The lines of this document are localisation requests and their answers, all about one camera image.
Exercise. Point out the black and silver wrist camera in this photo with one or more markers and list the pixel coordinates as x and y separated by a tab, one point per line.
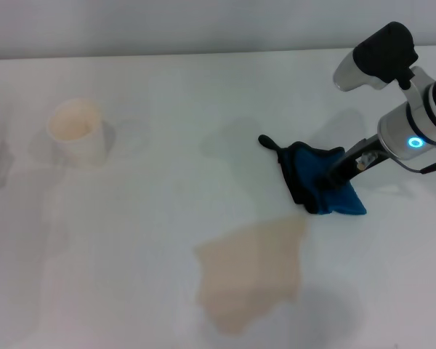
385	51

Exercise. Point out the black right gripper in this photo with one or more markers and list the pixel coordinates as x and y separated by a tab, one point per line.
359	160

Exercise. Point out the cream paper cup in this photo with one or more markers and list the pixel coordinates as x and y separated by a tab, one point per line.
78	134

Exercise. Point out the blue rag with black edging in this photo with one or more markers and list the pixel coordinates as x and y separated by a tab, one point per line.
305	174

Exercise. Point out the brown water stain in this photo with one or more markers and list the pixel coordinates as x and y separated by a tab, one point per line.
250	269

